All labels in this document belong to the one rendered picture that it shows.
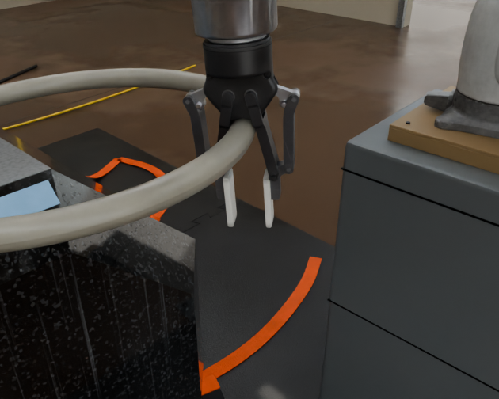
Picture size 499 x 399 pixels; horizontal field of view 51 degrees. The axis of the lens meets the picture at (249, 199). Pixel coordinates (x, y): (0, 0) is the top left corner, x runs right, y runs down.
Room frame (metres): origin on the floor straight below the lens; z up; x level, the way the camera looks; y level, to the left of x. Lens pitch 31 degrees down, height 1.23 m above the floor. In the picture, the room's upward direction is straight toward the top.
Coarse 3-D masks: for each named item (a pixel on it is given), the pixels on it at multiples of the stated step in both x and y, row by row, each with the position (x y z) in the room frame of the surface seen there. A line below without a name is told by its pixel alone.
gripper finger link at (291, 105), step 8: (296, 88) 0.58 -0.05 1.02; (296, 96) 0.55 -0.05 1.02; (288, 104) 0.56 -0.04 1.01; (296, 104) 0.55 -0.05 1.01; (288, 112) 0.55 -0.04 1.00; (288, 120) 0.55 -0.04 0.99; (288, 128) 0.55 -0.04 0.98; (288, 136) 0.55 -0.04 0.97; (288, 144) 0.55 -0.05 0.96; (288, 152) 0.55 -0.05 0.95; (288, 160) 0.55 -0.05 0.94; (288, 168) 0.55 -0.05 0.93
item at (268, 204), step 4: (264, 176) 0.56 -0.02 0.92; (268, 176) 0.56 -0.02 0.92; (264, 180) 0.55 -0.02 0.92; (268, 180) 0.55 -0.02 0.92; (264, 184) 0.55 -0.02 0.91; (268, 184) 0.55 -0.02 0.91; (264, 188) 0.55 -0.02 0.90; (268, 188) 0.55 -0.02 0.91; (264, 192) 0.55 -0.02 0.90; (268, 192) 0.55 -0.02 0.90; (264, 196) 0.55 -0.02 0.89; (268, 196) 0.55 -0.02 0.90; (268, 200) 0.55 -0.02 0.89; (272, 200) 0.58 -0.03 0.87; (268, 204) 0.55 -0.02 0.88; (272, 204) 0.57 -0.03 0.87; (268, 208) 0.55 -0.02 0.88; (272, 208) 0.57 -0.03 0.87; (268, 212) 0.55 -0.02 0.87; (272, 212) 0.57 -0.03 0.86; (268, 216) 0.55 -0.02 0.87; (272, 216) 0.57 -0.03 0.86; (268, 220) 0.55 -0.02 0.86; (272, 220) 0.56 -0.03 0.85; (268, 224) 0.55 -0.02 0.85
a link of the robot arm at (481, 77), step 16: (480, 0) 0.93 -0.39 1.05; (496, 0) 0.90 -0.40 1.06; (480, 16) 0.91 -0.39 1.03; (496, 16) 0.89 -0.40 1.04; (480, 32) 0.90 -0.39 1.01; (496, 32) 0.88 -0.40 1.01; (464, 48) 0.94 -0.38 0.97; (480, 48) 0.90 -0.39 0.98; (496, 48) 0.87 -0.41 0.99; (464, 64) 0.93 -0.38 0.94; (480, 64) 0.89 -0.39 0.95; (496, 64) 0.87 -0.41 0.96; (464, 80) 0.92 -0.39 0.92; (480, 80) 0.89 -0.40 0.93; (496, 80) 0.87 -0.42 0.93; (480, 96) 0.89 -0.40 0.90; (496, 96) 0.87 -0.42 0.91
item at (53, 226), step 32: (0, 96) 0.76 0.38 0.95; (32, 96) 0.79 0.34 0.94; (192, 160) 0.47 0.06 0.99; (224, 160) 0.48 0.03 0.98; (128, 192) 0.41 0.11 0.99; (160, 192) 0.41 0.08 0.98; (192, 192) 0.44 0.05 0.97; (0, 224) 0.36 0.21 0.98; (32, 224) 0.37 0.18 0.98; (64, 224) 0.37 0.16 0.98; (96, 224) 0.38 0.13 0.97
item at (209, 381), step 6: (204, 378) 0.97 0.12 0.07; (210, 378) 0.97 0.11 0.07; (204, 384) 0.95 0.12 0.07; (210, 384) 0.95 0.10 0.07; (216, 384) 0.95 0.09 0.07; (204, 390) 0.93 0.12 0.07; (210, 390) 0.93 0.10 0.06; (216, 390) 0.94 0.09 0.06; (204, 396) 0.92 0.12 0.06; (210, 396) 0.92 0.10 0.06; (216, 396) 0.92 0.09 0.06; (222, 396) 0.92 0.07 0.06
